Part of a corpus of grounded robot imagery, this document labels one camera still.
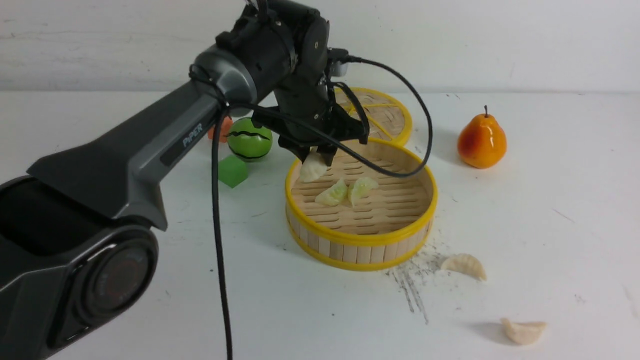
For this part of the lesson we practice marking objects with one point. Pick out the green foam cube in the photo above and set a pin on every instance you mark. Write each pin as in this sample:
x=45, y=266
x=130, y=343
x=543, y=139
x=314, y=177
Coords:
x=232, y=171

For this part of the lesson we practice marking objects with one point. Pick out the bamboo steamer tray yellow rim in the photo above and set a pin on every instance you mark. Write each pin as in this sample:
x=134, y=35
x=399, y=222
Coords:
x=381, y=230

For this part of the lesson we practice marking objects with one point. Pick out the orange foam cube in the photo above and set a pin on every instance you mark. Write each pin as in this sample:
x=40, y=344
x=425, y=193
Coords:
x=225, y=126

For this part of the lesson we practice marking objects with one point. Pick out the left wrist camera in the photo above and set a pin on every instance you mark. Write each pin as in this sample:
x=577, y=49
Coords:
x=337, y=65

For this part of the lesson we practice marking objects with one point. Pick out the orange toy pear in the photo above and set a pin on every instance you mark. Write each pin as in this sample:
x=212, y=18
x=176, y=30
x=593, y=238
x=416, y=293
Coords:
x=483, y=142

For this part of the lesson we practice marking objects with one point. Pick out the white dumpling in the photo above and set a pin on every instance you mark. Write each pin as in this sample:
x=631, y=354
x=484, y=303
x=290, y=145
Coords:
x=523, y=333
x=312, y=168
x=466, y=264

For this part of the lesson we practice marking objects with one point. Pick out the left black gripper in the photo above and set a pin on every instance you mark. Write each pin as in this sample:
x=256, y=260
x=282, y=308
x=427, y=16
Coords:
x=307, y=115

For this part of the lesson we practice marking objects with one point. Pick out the green toy watermelon ball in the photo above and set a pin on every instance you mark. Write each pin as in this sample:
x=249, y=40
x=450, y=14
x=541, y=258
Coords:
x=248, y=142

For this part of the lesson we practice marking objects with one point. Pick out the woven bamboo steamer lid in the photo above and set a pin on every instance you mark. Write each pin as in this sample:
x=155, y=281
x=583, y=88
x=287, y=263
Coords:
x=389, y=120

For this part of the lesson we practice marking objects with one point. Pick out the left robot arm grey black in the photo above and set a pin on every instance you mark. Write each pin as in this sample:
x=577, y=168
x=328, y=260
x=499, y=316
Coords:
x=77, y=246

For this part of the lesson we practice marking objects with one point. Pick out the green-filled dumpling front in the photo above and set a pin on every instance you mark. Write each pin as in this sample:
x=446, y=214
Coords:
x=360, y=189

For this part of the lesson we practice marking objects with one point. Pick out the green-filled dumpling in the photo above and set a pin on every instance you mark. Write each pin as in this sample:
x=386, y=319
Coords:
x=334, y=195
x=360, y=189

